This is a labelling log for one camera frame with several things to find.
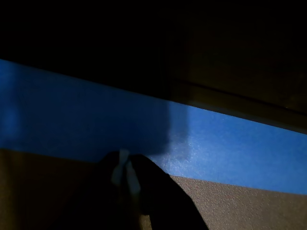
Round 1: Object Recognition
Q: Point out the black gripper finger blue tape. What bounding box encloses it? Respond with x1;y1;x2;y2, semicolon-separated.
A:
98;149;129;192
126;153;210;230

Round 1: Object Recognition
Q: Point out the blue tape strip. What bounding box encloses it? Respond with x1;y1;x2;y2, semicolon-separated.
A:
0;58;307;195

